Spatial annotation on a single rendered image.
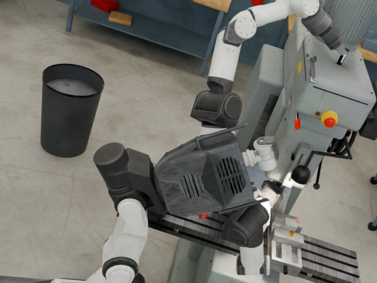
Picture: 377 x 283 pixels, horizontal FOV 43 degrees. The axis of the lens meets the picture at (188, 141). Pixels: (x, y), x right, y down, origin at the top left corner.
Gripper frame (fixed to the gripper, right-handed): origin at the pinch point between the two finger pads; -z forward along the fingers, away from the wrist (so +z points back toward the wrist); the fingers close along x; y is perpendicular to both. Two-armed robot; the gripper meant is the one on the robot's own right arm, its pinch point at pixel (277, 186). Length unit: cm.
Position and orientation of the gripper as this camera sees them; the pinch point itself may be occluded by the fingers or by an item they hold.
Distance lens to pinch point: 230.9
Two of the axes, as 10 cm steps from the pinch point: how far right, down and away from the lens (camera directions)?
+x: -7.9, -5.1, 3.5
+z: -5.5, 3.3, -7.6
